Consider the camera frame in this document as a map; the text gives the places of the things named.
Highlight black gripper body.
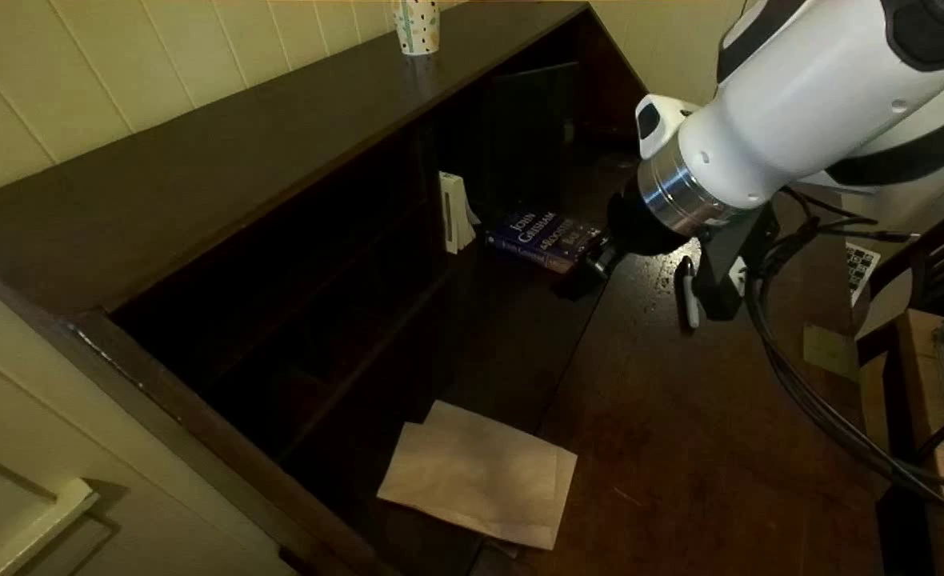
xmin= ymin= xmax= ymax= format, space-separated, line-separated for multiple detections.
xmin=594 ymin=185 xmax=707 ymax=280

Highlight grey marker with black cap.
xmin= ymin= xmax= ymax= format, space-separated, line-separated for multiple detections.
xmin=671 ymin=260 xmax=707 ymax=336

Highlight tan sticky note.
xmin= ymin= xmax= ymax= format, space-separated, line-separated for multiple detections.
xmin=801 ymin=323 xmax=860 ymax=377

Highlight dotted white paper cup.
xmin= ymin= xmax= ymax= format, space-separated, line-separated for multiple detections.
xmin=390 ymin=0 xmax=444 ymax=56

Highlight small light wooden table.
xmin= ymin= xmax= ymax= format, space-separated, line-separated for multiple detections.
xmin=894 ymin=307 xmax=944 ymax=576

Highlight dark wooden secretary desk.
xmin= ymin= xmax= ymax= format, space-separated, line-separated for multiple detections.
xmin=0 ymin=0 xmax=889 ymax=576

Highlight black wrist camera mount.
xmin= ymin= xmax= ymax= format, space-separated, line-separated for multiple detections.
xmin=690 ymin=204 xmax=777 ymax=323

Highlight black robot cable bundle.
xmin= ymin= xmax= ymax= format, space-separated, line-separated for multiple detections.
xmin=742 ymin=187 xmax=944 ymax=527

